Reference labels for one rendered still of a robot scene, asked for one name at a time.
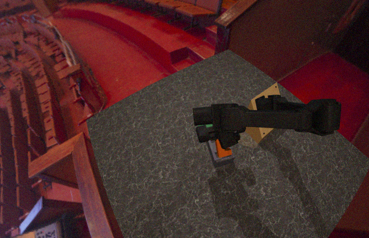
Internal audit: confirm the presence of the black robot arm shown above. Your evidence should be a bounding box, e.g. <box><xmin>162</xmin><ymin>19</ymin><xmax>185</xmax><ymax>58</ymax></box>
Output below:
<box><xmin>193</xmin><ymin>95</ymin><xmax>341</xmax><ymax>149</ymax></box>

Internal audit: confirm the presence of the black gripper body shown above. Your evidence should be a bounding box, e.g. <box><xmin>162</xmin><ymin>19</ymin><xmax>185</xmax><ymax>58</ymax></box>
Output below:
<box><xmin>196</xmin><ymin>125</ymin><xmax>246</xmax><ymax>143</ymax></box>

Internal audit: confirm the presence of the orange l-shaped part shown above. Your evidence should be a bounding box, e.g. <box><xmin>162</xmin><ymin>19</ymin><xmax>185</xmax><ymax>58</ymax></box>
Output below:
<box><xmin>215</xmin><ymin>139</ymin><xmax>232</xmax><ymax>158</ymax></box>

